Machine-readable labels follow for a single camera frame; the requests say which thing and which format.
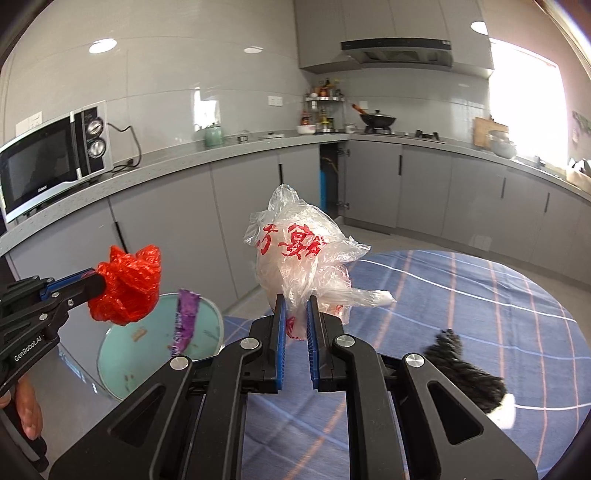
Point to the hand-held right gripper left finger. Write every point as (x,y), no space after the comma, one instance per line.
(280,360)

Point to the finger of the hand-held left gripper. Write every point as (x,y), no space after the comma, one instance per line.
(85,293)
(69,282)

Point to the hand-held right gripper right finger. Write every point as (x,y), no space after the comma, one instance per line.
(314,360)

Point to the red mesh bag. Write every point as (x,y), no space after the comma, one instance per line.
(124,286)

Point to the clear plastic bag red print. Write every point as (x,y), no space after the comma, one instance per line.
(295,258)

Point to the purple snack wrapper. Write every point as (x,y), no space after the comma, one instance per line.
(185,318)

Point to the person's left hand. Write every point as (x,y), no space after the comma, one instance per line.
(28,408)

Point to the white microwave oven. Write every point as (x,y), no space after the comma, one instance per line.
(37,170)

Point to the grey kitchen base cabinets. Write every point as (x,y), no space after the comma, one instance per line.
(184,207)

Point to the black fluffy scrubber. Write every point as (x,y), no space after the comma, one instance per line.
(461,374)

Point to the blue checked tablecloth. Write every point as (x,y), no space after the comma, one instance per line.
(461,300)

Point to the teal kettle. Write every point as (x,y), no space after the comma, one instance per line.
(214,137)

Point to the small white bowl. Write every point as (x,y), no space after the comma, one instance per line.
(306,129)

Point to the black wok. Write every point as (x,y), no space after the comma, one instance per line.
(378,121)

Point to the metal spice rack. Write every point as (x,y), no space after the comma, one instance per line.
(323,98)

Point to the wooden cutting board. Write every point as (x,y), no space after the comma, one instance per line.
(482,131)

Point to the grey bowl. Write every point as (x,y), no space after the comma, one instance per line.
(503,146)

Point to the range hood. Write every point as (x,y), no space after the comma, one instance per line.
(397,55)

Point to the bright window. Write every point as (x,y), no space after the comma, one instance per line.
(526,101)

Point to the white wall socket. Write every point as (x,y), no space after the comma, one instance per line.
(275,101)
(28,122)

